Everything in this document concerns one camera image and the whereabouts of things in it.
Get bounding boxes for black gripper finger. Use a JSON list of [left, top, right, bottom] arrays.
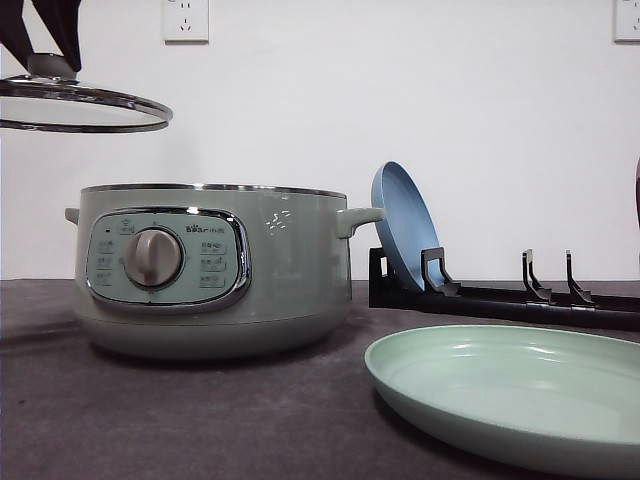
[[31, 0, 82, 72], [0, 0, 35, 74]]

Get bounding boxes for blue plate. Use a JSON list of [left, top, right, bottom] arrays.
[[370, 161, 445, 291]]

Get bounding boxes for grey table cloth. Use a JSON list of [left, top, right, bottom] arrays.
[[0, 279, 640, 480]]

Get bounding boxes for glass pot lid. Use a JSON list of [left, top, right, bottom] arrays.
[[0, 53, 173, 132]]

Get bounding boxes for white wall socket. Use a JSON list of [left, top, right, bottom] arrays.
[[161, 0, 209, 45], [613, 0, 640, 46]]

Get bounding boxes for green plate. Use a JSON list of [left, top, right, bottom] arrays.
[[364, 325, 640, 477]]

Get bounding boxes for white wall socket right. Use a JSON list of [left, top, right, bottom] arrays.
[[613, 0, 640, 46]]

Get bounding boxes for green electric steamer pot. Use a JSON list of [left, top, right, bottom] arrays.
[[65, 183, 384, 361]]

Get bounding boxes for black dish rack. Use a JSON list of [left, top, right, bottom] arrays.
[[368, 247, 640, 331]]

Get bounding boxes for white wall socket left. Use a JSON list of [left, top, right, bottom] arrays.
[[161, 0, 209, 45]]

